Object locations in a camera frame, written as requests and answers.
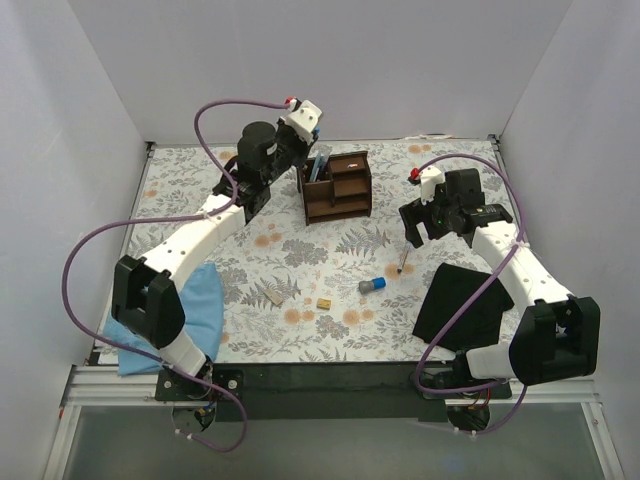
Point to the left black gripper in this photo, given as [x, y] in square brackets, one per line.
[295, 147]

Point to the light blue pen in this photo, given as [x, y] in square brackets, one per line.
[318, 163]

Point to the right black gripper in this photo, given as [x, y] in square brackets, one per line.
[417, 218]

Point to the small yellow eraser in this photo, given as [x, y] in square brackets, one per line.
[324, 304]

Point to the grey blue glue stick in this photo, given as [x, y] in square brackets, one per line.
[367, 286]

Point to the brown wooden desk organizer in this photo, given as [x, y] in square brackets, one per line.
[345, 193]

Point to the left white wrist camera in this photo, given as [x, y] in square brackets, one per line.
[301, 114]

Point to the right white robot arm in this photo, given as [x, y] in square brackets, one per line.
[558, 334]

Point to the green capped white marker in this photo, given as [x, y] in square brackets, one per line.
[311, 170]

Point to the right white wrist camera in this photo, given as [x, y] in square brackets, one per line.
[427, 179]

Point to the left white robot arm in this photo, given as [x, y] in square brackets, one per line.
[146, 290]

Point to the light blue cloth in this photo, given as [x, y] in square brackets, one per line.
[202, 298]

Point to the floral patterned table mat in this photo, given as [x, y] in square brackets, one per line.
[278, 252]

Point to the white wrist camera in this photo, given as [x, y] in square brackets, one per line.
[427, 179]
[301, 114]

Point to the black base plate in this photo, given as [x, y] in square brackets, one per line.
[296, 391]

